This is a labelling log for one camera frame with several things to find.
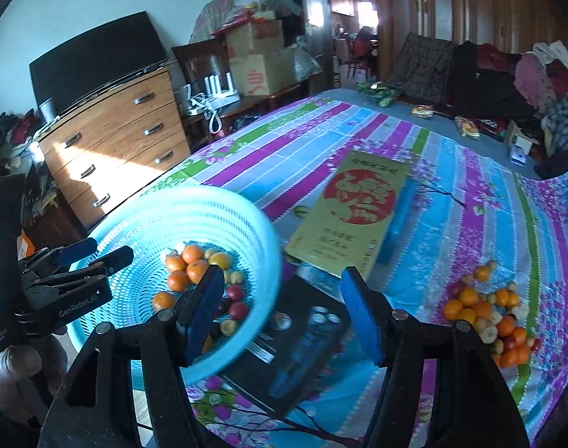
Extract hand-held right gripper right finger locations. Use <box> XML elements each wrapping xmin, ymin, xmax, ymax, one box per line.
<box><xmin>341</xmin><ymin>266</ymin><xmax>532</xmax><ymax>448</ymax></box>

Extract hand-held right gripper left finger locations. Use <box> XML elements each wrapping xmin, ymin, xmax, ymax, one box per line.
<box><xmin>38</xmin><ymin>265</ymin><xmax>226</xmax><ymax>448</ymax></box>

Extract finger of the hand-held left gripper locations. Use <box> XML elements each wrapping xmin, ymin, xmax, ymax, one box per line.
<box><xmin>19</xmin><ymin>237</ymin><xmax>99</xmax><ymax>284</ymax></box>
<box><xmin>35</xmin><ymin>245</ymin><xmax>134</xmax><ymax>291</ymax></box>

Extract pile of oranges and plums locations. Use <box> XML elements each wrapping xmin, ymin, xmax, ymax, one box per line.
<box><xmin>152</xmin><ymin>243</ymin><xmax>249</xmax><ymax>353</ymax></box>
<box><xmin>440</xmin><ymin>261</ymin><xmax>541</xmax><ymax>369</ymax></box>

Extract person's left hand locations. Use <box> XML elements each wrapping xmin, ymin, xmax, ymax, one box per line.
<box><xmin>0</xmin><ymin>330</ymin><xmax>68</xmax><ymax>393</ymax></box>

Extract black cardboard box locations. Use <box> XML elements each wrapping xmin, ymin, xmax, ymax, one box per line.
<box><xmin>218</xmin><ymin>273</ymin><xmax>354</xmax><ymax>418</ymax></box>

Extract yellow box with red emblem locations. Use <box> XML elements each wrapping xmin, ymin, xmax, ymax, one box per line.
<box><xmin>284</xmin><ymin>149</ymin><xmax>421</xmax><ymax>277</ymax></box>

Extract floral striped bedsheet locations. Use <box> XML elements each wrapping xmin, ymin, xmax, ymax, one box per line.
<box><xmin>130</xmin><ymin>88</ymin><xmax>568</xmax><ymax>448</ymax></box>

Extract wooden dresser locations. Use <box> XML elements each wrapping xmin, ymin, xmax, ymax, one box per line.
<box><xmin>34</xmin><ymin>63</ymin><xmax>191</xmax><ymax>231</ymax></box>

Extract dark cloth pile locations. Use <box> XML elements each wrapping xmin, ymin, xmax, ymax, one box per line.
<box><xmin>0</xmin><ymin>109</ymin><xmax>42</xmax><ymax>169</ymax></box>

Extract black television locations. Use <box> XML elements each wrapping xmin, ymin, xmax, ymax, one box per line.
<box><xmin>29</xmin><ymin>12</ymin><xmax>170</xmax><ymax>117</ymax></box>

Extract white router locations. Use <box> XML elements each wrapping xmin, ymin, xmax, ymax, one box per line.
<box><xmin>204</xmin><ymin>71</ymin><xmax>240</xmax><ymax>103</ymax></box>

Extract dark wooden desk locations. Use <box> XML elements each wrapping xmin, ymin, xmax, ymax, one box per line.
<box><xmin>181</xmin><ymin>79</ymin><xmax>313</xmax><ymax>145</ymax></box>

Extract green packet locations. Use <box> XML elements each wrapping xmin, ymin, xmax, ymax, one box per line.
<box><xmin>356</xmin><ymin>81</ymin><xmax>401</xmax><ymax>108</ymax></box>

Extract small white box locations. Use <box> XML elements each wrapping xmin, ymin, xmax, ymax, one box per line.
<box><xmin>508</xmin><ymin>135</ymin><xmax>534</xmax><ymax>166</ymax></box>

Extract large cardboard box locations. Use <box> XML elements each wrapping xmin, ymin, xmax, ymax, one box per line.
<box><xmin>229</xmin><ymin>47</ymin><xmax>298</xmax><ymax>97</ymax></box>

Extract small cardboard box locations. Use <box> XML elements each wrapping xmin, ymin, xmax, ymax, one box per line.
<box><xmin>225</xmin><ymin>19</ymin><xmax>285</xmax><ymax>59</ymax></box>

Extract wooden chair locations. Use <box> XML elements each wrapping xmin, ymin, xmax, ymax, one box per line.
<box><xmin>344</xmin><ymin>37</ymin><xmax>375</xmax><ymax>78</ymax></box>

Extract dark plaid cloth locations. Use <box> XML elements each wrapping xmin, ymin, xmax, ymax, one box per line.
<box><xmin>389</xmin><ymin>32</ymin><xmax>455</xmax><ymax>101</ymax></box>

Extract white plastic bag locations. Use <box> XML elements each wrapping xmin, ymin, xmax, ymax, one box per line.
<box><xmin>293</xmin><ymin>42</ymin><xmax>324</xmax><ymax>82</ymax></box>

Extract pile of clothes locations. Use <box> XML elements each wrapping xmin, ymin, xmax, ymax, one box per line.
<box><xmin>447</xmin><ymin>40</ymin><xmax>568</xmax><ymax>180</ymax></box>

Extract round floral covered board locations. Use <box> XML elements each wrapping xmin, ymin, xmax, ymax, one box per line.
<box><xmin>189</xmin><ymin>0</ymin><xmax>308</xmax><ymax>45</ymax></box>

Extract red gift packets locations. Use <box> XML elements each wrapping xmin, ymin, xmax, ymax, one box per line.
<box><xmin>214</xmin><ymin>0</ymin><xmax>285</xmax><ymax>34</ymax></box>

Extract wooden wardrobe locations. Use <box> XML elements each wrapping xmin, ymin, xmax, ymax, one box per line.
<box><xmin>375</xmin><ymin>0</ymin><xmax>568</xmax><ymax>85</ymax></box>

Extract white cables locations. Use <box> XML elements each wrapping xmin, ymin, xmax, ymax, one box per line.
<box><xmin>186</xmin><ymin>93</ymin><xmax>224</xmax><ymax>137</ymax></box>

